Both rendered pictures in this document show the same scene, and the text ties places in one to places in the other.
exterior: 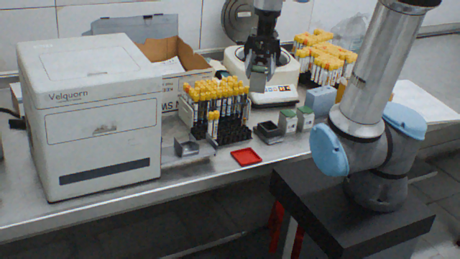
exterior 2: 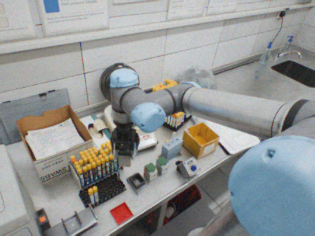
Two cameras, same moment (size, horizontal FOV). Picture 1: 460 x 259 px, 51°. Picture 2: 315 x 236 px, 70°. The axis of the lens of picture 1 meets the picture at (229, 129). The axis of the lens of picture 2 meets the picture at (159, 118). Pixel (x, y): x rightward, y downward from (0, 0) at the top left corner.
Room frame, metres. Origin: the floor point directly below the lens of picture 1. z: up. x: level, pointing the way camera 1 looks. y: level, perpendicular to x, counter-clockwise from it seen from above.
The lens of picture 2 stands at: (0.70, -0.08, 1.73)
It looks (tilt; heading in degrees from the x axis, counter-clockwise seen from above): 40 degrees down; 350
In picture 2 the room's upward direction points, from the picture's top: 7 degrees clockwise
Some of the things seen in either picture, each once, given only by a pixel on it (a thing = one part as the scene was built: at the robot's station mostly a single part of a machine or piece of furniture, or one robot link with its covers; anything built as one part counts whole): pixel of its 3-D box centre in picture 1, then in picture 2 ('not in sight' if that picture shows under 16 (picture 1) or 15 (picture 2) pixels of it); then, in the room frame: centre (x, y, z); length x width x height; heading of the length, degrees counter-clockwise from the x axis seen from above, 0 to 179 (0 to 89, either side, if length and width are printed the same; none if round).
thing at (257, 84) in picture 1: (258, 80); (124, 157); (1.27, -0.07, 1.06); 0.05 x 0.04 x 0.06; 85
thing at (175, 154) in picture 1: (178, 150); (65, 227); (1.07, 0.13, 0.92); 0.21 x 0.07 x 0.05; 122
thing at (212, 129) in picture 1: (222, 120); (102, 184); (1.24, 0.02, 0.93); 0.17 x 0.09 x 0.11; 122
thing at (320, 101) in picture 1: (319, 103); (171, 149); (1.43, -0.28, 0.92); 0.10 x 0.07 x 0.10; 128
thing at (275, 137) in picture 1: (268, 130); (137, 181); (1.27, -0.12, 0.89); 0.09 x 0.05 x 0.04; 34
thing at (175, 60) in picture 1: (161, 74); (56, 140); (1.46, 0.25, 0.95); 0.29 x 0.25 x 0.15; 32
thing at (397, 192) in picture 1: (379, 174); not in sight; (0.96, -0.37, 0.99); 0.15 x 0.15 x 0.10
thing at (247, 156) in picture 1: (246, 156); (121, 213); (1.14, -0.05, 0.88); 0.07 x 0.07 x 0.01; 32
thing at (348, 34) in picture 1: (347, 35); (185, 81); (2.01, -0.46, 0.97); 0.26 x 0.17 x 0.19; 138
